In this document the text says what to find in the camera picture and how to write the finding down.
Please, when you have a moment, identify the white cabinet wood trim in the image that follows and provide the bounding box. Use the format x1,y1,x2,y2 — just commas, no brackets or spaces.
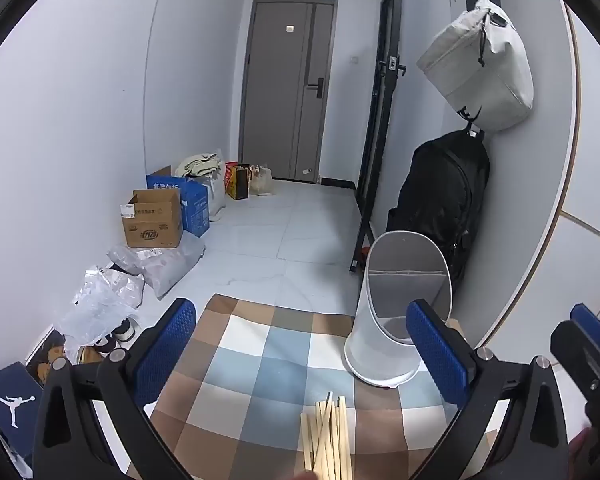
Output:
472,0,600,361

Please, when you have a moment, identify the grey divided utensil holder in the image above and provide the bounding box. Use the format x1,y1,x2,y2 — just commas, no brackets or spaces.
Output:
344,230,453,387

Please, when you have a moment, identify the grey entrance door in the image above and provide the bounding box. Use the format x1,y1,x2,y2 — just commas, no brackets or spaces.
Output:
237,0,338,183

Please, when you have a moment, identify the grey plastic parcel bag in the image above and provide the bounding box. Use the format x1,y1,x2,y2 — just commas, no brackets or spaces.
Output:
107,234,206,301

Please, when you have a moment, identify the black metal rack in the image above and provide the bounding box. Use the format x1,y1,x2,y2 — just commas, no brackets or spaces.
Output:
349,0,408,273

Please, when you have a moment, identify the white plastic bag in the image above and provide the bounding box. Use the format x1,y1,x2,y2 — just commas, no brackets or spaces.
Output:
187,150,228,221

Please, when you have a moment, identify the pile of wooden chopsticks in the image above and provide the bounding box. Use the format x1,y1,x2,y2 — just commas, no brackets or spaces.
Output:
300,391,353,480

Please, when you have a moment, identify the translucent plastic bag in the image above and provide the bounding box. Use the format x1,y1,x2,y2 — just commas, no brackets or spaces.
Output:
249,164,273,196

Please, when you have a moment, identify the light grey shoulder bag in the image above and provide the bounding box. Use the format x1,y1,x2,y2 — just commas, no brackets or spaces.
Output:
416,0,535,132

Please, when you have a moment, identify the beige cloth pile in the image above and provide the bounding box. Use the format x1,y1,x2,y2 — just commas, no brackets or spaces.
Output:
175,152,223,178

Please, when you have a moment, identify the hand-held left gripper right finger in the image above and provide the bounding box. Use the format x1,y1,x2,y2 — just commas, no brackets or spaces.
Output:
405,298,571,480

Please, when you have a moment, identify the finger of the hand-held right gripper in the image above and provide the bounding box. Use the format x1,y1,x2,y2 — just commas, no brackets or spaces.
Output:
570,303,600,356
551,320,600,411

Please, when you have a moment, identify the blue cardboard box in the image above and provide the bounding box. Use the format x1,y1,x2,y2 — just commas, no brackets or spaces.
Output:
146,165,211,238

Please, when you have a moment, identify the black backpack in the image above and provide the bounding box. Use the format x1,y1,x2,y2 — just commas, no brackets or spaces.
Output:
387,129,491,293

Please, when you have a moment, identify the brown cardboard box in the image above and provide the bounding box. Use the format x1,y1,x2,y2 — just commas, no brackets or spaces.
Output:
120,188,184,249

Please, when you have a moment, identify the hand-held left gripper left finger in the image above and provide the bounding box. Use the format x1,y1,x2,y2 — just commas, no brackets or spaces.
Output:
32,298,197,480

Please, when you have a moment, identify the navy shoe box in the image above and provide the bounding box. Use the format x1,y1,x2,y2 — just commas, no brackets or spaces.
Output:
0,360,43,461

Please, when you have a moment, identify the checked tablecloth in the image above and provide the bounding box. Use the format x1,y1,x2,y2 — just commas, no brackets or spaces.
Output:
125,294,498,480

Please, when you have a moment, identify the crumpled clear plastic bag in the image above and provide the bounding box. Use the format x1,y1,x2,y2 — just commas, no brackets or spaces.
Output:
55,267,146,356

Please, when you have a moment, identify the dark printed box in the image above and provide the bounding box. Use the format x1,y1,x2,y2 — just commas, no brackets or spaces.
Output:
25,329,81,386

